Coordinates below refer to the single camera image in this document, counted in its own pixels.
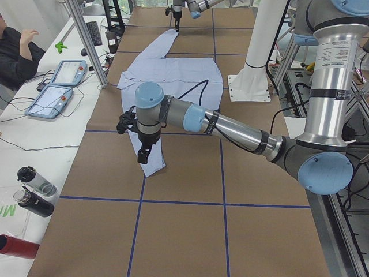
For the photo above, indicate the person in black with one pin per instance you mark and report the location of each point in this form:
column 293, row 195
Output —
column 20, row 56

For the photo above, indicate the lower teach pendant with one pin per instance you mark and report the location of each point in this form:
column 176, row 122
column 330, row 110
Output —
column 50, row 102

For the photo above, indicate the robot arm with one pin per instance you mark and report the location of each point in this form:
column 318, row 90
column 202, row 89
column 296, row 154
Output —
column 317, row 157
column 195, row 9

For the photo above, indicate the black keyboard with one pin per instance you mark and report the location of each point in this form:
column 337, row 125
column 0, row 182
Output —
column 94, row 32

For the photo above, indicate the green plastic object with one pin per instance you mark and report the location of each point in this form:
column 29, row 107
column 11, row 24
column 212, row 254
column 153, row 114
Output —
column 60, row 47

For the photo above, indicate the aluminium frame post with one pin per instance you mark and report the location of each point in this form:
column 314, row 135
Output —
column 86, row 39

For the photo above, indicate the upper teach pendant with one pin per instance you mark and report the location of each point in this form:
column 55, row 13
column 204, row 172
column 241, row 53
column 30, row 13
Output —
column 69, row 73

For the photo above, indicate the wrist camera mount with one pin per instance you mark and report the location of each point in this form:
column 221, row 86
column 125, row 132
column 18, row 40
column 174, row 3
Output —
column 168, row 10
column 127, row 121

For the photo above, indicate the red water bottle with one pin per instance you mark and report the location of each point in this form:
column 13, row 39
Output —
column 16, row 247

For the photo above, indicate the clear water bottle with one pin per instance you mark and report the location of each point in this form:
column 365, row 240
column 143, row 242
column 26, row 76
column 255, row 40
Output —
column 29, row 176

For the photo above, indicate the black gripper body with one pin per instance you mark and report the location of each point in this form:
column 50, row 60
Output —
column 148, row 139
column 176, row 14

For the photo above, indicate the teach pendant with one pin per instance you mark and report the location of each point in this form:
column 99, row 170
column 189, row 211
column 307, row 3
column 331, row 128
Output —
column 69, row 73
column 50, row 102

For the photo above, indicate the black water bottle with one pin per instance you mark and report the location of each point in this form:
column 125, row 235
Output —
column 33, row 203

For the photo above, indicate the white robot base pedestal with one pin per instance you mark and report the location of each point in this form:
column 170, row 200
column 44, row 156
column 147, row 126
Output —
column 251, row 83

